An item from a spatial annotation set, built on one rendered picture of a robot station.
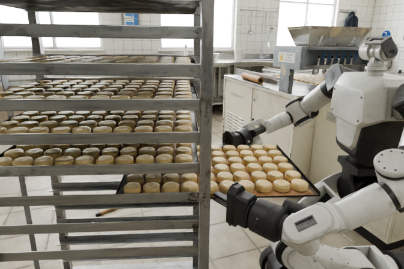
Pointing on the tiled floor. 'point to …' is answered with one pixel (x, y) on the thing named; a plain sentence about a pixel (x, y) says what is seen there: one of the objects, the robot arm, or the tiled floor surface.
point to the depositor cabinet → (231, 91)
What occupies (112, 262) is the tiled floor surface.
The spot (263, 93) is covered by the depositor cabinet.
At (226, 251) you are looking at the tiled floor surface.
